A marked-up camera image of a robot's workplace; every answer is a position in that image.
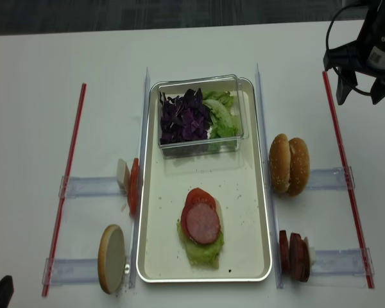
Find sesame bun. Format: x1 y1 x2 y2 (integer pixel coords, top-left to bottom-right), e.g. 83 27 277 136
269 133 291 193
286 137 310 196

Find clear cross rail lower right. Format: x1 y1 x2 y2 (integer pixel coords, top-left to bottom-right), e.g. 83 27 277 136
309 247 374 277

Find clear cross rail upper right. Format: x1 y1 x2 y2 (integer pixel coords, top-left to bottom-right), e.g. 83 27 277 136
306 167 355 191

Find green lettuce in box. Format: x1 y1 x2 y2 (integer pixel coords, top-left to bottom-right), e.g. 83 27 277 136
203 91 238 139

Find purple cabbage shreds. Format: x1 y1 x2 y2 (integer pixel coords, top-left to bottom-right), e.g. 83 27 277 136
160 88 212 144

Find white pusher block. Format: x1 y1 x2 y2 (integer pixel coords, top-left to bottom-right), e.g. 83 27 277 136
116 158 130 194
304 237 316 267

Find red rail strip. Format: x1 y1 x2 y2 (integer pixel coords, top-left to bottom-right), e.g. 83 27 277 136
42 83 87 298
321 71 375 289

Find standing bun bottom half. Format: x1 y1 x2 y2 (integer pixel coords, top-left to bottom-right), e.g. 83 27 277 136
98 225 126 295

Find clear long rail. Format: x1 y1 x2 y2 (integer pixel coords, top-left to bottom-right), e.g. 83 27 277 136
255 64 285 289
127 68 151 289

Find white pusher block upper left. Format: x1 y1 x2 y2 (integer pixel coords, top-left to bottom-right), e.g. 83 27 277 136
116 158 130 194

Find clear long rail right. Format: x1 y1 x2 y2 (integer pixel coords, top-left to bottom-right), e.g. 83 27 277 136
255 64 285 289

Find white pusher block lower right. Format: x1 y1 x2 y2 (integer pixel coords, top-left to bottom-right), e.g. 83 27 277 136
304 237 316 267

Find dark sausage slice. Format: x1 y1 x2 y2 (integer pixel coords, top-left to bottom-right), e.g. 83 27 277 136
289 233 310 282
279 230 290 275

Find clear cross rail upper left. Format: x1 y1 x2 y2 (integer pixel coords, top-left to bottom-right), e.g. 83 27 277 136
58 176 126 198

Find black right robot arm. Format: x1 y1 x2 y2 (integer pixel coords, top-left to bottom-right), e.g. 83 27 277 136
323 1 385 105

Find clear cross rail lower left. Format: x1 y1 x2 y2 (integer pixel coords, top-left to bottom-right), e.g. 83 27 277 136
42 258 99 286

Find clear cross rail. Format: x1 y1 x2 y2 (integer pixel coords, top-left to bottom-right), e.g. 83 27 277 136
306 167 355 191
42 258 99 286
58 176 126 198
309 247 374 277

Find dark sausage slice right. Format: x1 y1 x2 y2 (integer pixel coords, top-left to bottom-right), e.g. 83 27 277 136
289 233 310 282

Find standing tomato slice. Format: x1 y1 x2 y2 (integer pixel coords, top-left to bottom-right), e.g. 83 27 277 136
127 158 139 217

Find pink sausage patty slice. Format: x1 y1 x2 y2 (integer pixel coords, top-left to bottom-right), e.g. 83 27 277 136
186 203 221 244

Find sesame bun top right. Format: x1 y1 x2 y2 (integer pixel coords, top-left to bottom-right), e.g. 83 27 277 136
286 137 310 196

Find right red rail strip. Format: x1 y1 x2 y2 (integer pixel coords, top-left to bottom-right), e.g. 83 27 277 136
321 71 375 289

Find cream metal tray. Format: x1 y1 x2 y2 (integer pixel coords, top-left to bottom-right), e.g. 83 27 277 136
136 78 273 283

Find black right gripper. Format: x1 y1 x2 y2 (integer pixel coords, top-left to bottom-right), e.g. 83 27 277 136
323 31 385 105

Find clear plastic salad box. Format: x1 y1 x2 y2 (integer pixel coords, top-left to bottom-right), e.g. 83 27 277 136
157 74 248 158

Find black camera cable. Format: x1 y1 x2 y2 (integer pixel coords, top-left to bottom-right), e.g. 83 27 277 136
325 0 385 96

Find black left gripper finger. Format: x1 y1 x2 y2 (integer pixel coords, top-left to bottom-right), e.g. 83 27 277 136
0 275 14 308

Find dark sausage slice left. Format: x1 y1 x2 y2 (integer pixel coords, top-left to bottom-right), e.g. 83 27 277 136
279 230 290 275

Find sesame bun top left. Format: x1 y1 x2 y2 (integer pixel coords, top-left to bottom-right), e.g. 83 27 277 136
269 133 291 193

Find clear long rail left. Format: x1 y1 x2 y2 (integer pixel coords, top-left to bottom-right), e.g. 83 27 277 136
127 68 151 289

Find lettuce leaf on tray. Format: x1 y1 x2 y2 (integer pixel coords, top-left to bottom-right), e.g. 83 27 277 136
176 219 224 269

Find left red rail strip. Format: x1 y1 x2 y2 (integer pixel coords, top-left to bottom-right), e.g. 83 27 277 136
42 83 87 298

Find tomato slice on tray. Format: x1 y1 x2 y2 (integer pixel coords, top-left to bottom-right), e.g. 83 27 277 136
180 187 216 238

